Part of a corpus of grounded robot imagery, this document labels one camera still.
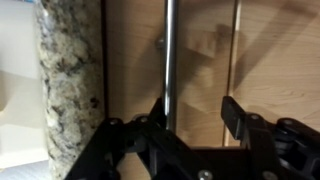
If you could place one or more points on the wooden drawer with steel handle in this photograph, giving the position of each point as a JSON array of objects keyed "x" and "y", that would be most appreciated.
[{"x": 176, "y": 50}]

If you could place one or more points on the white rectangular dish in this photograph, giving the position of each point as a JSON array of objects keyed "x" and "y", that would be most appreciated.
[{"x": 22, "y": 137}]

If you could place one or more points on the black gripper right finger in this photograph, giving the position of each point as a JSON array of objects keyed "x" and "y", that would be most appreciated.
[{"x": 233, "y": 116}]

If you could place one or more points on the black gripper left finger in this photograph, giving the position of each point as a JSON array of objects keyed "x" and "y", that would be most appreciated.
[{"x": 157, "y": 114}]

